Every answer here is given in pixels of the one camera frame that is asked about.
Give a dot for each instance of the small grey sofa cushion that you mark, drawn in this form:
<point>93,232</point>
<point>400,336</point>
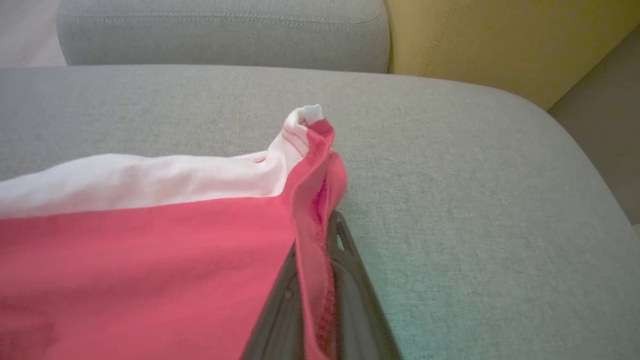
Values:
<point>225,35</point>

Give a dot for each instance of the red shorts white stripe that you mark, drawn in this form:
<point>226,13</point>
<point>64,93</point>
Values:
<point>150,260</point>

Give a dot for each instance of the yellow sofa cushion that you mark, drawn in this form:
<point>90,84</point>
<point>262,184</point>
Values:
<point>500,40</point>

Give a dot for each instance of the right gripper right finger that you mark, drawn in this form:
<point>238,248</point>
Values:
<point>360,310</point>

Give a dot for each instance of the large grey sofa seat cushion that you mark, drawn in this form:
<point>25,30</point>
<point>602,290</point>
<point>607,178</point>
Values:
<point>475,200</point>

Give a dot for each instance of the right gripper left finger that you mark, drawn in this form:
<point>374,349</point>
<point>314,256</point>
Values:
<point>280,315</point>

